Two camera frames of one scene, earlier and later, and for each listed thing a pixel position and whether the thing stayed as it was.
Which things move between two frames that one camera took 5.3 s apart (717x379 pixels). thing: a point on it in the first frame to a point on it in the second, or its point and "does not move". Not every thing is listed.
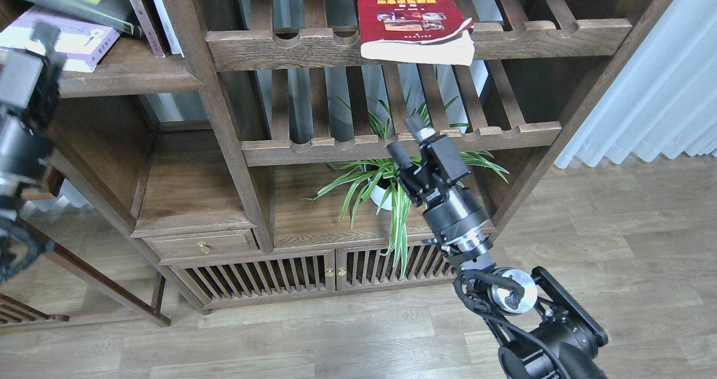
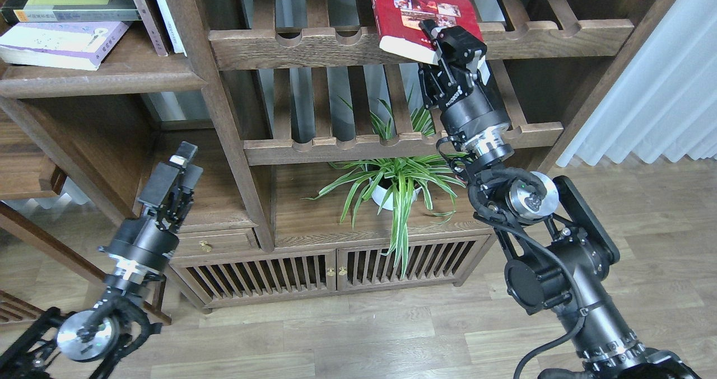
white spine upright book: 175,46 does not move
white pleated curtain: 665,100 does not move
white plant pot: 377,195 does not move
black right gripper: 452,211 to 478,126
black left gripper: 29,84 to 141,248
